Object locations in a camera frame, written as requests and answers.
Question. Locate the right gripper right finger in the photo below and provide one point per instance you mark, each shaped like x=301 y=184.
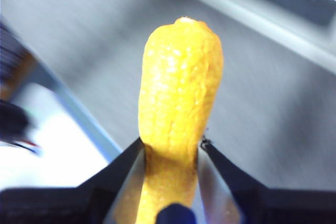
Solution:
x=275 y=205

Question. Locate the yellow corn cob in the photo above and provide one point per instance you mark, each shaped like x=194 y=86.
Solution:
x=181 y=77

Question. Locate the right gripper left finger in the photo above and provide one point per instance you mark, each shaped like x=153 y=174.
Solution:
x=65 y=205

